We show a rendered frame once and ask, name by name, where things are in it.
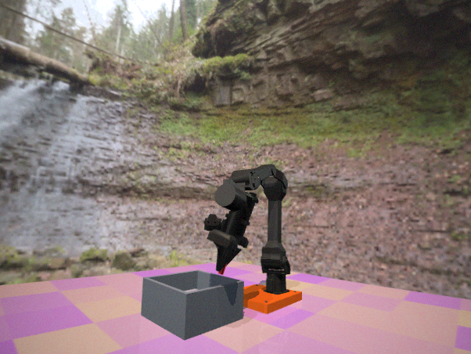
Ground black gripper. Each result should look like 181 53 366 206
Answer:
207 211 250 272

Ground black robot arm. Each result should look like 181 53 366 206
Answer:
203 164 290 294

